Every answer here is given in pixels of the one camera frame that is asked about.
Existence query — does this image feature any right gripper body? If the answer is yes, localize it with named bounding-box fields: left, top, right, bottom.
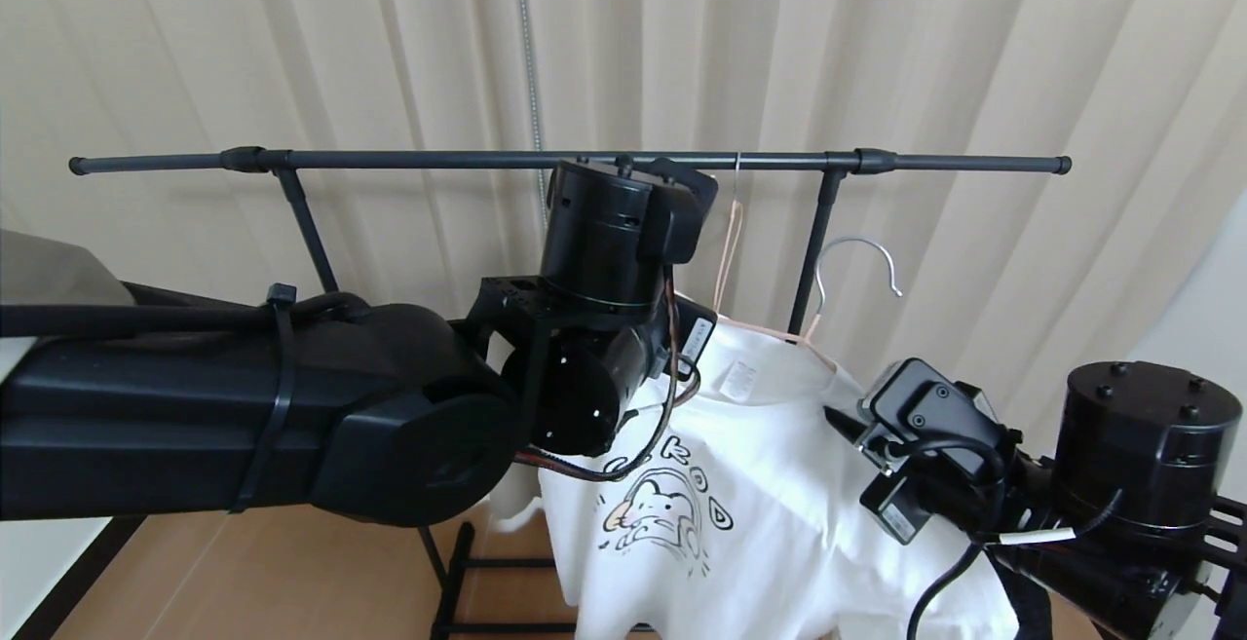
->
left=860, top=465, right=1199, bottom=640

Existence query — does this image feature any black clothes rack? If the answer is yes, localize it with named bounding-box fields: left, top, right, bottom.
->
left=68, top=146, right=1073, bottom=640

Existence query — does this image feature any beige curtain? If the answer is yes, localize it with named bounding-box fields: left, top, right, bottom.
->
left=0, top=0, right=1247, bottom=534

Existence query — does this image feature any white t-shirt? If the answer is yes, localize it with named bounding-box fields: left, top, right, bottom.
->
left=487, top=304, right=1019, bottom=640

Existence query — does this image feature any silver curtain bead chain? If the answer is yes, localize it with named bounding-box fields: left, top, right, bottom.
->
left=513, top=0, right=548, bottom=227

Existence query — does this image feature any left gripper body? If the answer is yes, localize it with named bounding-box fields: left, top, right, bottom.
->
left=502, top=297, right=719, bottom=458

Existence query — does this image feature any pink clothes hanger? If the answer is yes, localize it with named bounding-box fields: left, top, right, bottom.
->
left=711, top=151, right=746, bottom=315
left=716, top=236, right=904, bottom=375

